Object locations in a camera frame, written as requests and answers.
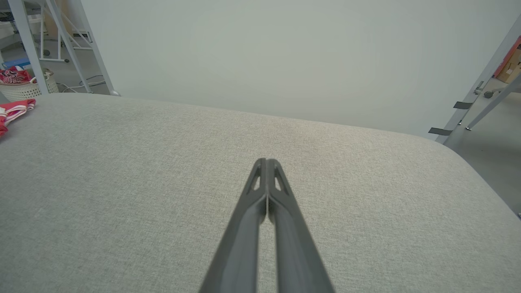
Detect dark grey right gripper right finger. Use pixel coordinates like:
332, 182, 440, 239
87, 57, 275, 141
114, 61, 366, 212
267, 159, 335, 293

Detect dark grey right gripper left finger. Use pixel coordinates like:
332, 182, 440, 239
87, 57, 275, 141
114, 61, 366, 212
199, 158, 268, 293

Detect red shirt with white sleeves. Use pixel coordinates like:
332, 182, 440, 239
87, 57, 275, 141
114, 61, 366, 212
0, 99, 36, 137

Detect red patterned clothes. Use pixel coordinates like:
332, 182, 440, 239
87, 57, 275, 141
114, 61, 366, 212
0, 66, 32, 85

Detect grey fabric sofa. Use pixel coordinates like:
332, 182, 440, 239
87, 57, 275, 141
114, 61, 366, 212
0, 93, 521, 293

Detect white woven laundry basket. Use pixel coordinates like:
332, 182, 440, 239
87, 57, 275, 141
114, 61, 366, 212
0, 69, 60, 102

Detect white metal rack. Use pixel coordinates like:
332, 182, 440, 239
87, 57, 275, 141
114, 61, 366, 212
39, 0, 95, 64

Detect brown cardboard box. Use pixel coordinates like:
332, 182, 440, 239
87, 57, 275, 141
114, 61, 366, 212
494, 36, 521, 84

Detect white floor cable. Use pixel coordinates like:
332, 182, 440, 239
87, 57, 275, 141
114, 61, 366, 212
57, 75, 107, 94

